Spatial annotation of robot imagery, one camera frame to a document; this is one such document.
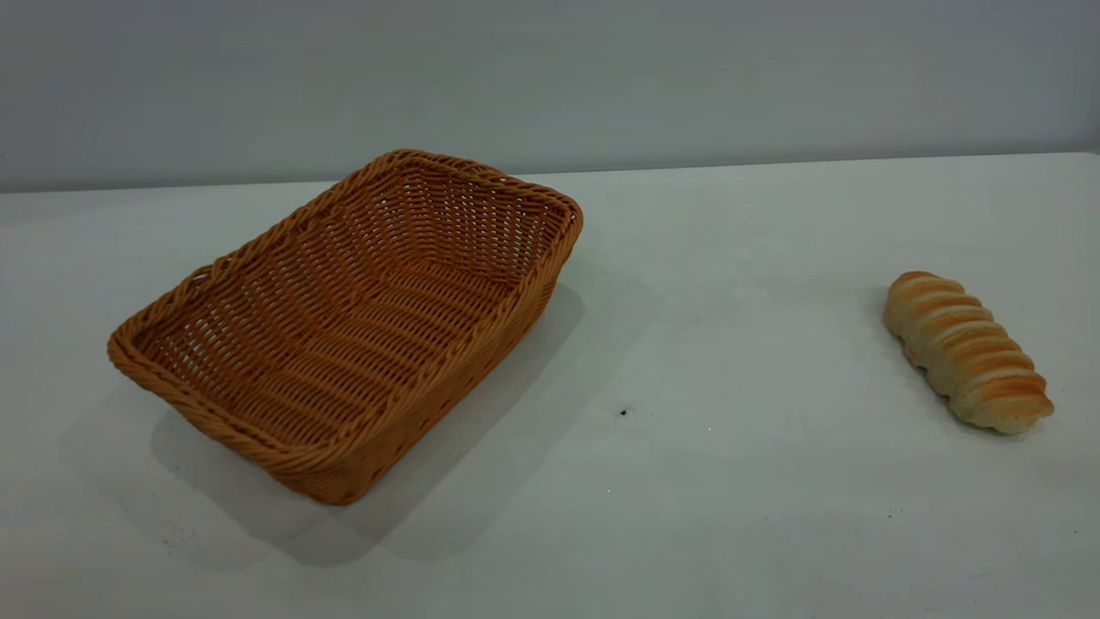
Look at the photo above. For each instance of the orange woven wicker basket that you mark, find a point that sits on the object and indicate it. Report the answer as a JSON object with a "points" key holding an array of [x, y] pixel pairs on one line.
{"points": [[361, 327]]}

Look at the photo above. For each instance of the ridged long bread loaf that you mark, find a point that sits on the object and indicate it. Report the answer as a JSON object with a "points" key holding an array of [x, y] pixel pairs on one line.
{"points": [[967, 348]]}

